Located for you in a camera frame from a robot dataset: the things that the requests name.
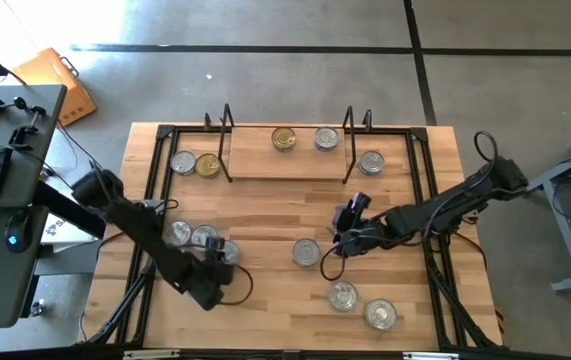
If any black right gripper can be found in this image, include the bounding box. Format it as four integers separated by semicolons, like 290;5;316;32
333;192;391;257

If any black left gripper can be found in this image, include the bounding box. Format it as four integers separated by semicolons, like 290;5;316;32
203;237;239;301

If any silver-lid teal yellow can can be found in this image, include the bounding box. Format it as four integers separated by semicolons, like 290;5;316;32
220;238;241;265
165;220;194;248
190;223;220;249

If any silver-lid blue label can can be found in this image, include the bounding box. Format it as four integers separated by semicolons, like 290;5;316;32
364;298;399;331
291;237;321;268
328;280;359;313
313;125;341;153

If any silver-lid green label can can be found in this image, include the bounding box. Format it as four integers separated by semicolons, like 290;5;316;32
358;150;386;177
169;149;198;177

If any gold-lid green label can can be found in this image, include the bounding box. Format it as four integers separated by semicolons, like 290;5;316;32
270;126;298;153
194;152;222;180

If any wooden shelf black metal frame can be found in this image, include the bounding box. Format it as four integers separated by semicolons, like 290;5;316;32
217;103;360;185

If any white printed box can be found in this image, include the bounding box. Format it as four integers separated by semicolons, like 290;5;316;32
39;197;104;246

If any black diagonal desk strut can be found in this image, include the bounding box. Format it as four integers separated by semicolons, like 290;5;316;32
32;180;109;240

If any black computer mouse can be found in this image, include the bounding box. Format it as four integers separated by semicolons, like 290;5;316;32
4;209;32;254

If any grey metal table base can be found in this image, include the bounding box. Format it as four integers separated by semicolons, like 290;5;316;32
516;124;571;294

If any orange plastic case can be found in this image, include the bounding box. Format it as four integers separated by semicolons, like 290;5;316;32
12;47;99;127

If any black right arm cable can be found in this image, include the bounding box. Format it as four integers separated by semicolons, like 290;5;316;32
319;243;347;282

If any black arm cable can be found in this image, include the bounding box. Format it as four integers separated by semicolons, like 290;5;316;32
319;243;347;282
219;263;255;306

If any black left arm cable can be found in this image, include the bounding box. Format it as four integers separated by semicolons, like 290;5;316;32
219;263;255;306

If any silver metal bracket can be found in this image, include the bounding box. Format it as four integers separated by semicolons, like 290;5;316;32
123;349;181;360
403;352;461;360

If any black floor cable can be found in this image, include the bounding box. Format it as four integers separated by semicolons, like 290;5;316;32
57;122;101;171

